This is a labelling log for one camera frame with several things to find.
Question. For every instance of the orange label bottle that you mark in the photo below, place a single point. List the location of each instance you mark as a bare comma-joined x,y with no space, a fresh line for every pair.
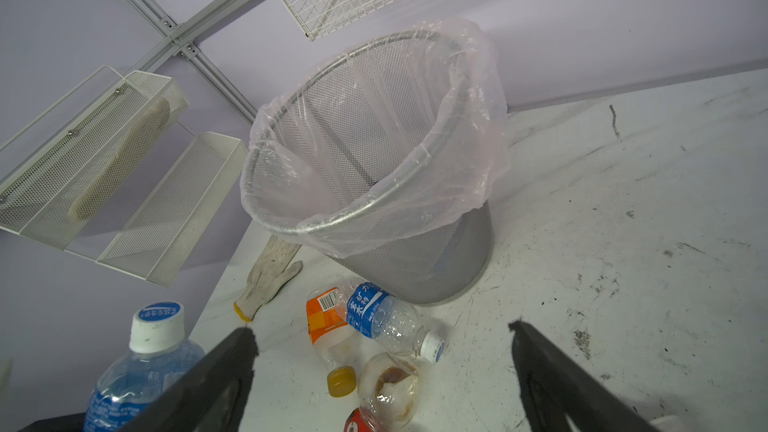
334,341

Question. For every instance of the red cap purple label bottle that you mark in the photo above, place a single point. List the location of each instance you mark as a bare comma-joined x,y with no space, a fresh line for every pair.
361,420

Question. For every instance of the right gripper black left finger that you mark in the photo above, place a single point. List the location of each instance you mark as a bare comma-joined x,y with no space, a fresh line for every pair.
212,396

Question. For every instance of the white work glove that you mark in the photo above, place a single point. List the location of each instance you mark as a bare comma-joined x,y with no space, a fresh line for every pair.
274,268

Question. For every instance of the yellow cap round bottle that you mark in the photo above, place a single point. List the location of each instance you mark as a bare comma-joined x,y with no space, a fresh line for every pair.
389,391

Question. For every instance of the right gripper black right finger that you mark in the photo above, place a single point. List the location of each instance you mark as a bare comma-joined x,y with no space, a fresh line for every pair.
558,395

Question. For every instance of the white mesh two-tier shelf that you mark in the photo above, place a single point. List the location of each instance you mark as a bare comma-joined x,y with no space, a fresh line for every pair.
53,195

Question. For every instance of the grey bin with plastic liner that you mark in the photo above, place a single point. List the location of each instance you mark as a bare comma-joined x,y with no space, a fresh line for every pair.
385,160

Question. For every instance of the blue label bottle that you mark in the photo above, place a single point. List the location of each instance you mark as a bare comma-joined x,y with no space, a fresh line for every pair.
397,326
159,355

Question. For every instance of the lying blue label bottle top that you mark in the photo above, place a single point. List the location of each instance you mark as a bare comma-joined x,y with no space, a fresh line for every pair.
397,326

